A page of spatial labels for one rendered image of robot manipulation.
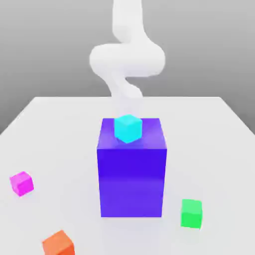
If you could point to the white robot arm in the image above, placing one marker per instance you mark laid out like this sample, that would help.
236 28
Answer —
127 59

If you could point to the small cyan cube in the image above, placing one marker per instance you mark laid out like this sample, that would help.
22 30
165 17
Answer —
127 129

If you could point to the small green cube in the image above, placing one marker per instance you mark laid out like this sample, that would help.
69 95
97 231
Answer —
191 214

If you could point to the small magenta cube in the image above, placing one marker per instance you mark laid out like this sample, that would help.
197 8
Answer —
21 184

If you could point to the small orange cube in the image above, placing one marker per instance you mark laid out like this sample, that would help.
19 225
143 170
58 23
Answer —
58 245

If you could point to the large purple box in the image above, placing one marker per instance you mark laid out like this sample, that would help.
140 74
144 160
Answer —
131 179

